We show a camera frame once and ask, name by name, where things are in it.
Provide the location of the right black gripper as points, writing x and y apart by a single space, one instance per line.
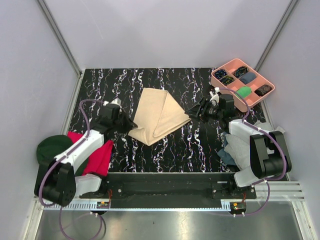
194 112

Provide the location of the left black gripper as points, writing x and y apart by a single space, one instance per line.
130 125

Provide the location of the beige cloth napkin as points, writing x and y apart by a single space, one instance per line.
158 114

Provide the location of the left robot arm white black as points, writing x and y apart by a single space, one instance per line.
56 182

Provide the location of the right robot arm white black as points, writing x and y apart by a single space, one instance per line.
263 154

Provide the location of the yellow patterned rolled sock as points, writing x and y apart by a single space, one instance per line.
227 79

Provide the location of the blue patterned rolled sock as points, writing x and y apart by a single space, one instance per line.
220 74

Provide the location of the red folded cloth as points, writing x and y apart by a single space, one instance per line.
98 162

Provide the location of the pink divided tray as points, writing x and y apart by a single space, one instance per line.
253 99

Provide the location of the green rolled sock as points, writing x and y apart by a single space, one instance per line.
243 92

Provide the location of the blue folded cloth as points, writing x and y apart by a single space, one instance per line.
225 156

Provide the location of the grey t-shirt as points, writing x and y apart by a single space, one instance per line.
239 150

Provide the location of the dark multicolour rolled sock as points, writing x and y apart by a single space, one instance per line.
241 71

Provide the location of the grey-blue rolled sock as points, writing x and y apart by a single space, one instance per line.
248 77

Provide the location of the dark brown rolled sock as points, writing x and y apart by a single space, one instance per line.
263 90

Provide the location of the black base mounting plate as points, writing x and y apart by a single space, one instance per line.
205 184

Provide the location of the dark green baseball cap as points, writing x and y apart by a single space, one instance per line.
56 144

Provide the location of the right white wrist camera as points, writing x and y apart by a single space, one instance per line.
214 96

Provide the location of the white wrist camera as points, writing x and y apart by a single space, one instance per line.
214 96
116 101

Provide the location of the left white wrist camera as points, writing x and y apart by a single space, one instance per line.
116 101

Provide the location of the aluminium frame rail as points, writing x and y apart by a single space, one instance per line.
58 35

